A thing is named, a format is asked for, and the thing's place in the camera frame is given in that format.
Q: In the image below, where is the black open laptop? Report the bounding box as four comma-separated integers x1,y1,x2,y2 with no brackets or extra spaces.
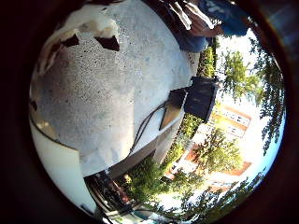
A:
158,76,220,132

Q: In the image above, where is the person in blue shirt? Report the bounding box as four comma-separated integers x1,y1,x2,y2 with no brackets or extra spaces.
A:
146,0,250,54

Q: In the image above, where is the orange brick building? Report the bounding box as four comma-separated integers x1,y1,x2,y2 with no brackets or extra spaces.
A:
167,104,253,189

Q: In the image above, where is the black and blue equipment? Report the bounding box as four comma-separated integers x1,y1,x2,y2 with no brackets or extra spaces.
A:
84,169,144,218

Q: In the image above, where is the black laptop cable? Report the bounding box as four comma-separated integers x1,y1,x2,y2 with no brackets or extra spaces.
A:
129,102,167,154
130,103,169,153

